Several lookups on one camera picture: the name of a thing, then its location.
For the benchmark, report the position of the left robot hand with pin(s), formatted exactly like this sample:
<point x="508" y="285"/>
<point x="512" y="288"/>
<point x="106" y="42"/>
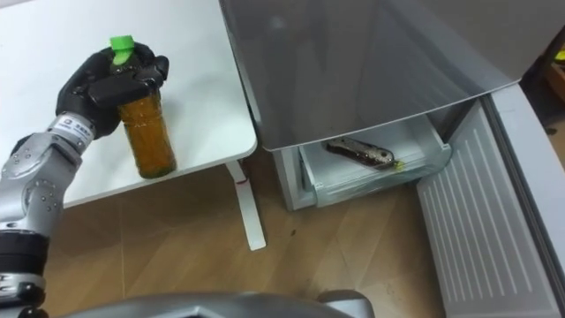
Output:
<point x="95" y="90"/>

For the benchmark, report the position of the amber bottle with green cap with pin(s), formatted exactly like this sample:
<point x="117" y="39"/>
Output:
<point x="148" y="137"/>

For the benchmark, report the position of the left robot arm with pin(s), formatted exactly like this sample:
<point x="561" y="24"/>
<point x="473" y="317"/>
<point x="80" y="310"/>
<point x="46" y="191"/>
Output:
<point x="33" y="190"/>

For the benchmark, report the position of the white desk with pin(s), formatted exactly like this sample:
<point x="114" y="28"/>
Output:
<point x="194" y="84"/>

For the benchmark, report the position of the robot body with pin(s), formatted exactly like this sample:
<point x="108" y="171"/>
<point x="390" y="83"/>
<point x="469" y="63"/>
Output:
<point x="220" y="305"/>

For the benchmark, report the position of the grey fridge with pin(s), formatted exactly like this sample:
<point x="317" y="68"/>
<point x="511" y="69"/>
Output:
<point x="353" y="70"/>

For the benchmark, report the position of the dark wrapped food packet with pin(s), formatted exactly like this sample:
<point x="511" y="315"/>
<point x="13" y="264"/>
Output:
<point x="359" y="151"/>

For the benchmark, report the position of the open clear fridge drawer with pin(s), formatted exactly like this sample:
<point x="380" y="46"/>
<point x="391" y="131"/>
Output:
<point x="375" y="170"/>

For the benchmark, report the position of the open grey fridge door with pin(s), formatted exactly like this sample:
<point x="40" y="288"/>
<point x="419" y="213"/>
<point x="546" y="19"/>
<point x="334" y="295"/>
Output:
<point x="499" y="203"/>

